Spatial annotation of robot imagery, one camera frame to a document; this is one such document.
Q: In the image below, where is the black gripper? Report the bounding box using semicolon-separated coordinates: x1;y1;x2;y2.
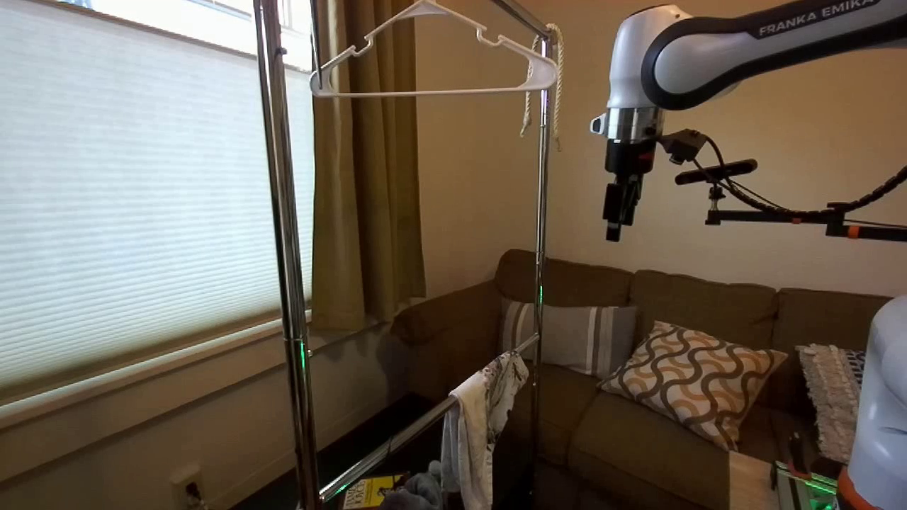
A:
604;141;655;242

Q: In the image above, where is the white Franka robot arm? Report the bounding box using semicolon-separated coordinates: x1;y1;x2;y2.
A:
590;0;907;510

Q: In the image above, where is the white plastic coat hanger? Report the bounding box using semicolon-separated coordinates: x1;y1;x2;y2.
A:
310;0;561;99

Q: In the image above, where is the brown fabric sofa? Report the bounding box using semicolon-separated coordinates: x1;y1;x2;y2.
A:
395;251;884;510

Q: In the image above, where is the wavy patterned brown pillow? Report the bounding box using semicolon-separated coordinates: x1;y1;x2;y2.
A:
601;320;788;450

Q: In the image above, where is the olive green curtain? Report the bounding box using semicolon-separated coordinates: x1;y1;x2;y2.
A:
310;0;427;331

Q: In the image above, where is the white knitted fringed pillow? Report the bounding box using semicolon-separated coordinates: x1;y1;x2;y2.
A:
798;343;863;462

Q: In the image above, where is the yellow box on floor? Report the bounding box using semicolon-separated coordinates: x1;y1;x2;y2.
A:
344;477;401;510

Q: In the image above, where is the chrome garment rack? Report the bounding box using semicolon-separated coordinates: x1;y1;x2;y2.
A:
252;0;560;510

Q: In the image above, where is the white window blind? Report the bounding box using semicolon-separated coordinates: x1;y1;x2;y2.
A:
0;0;279;399

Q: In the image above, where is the black camera on boom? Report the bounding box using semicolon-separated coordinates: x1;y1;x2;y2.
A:
675;158;758;185

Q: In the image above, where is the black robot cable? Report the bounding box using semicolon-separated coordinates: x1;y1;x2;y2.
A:
662;127;907;217

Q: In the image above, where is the white patterned cloth on rail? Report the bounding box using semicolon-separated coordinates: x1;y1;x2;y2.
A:
439;351;531;510

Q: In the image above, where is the wall power outlet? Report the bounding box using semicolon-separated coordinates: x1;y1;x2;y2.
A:
170;464;208;510

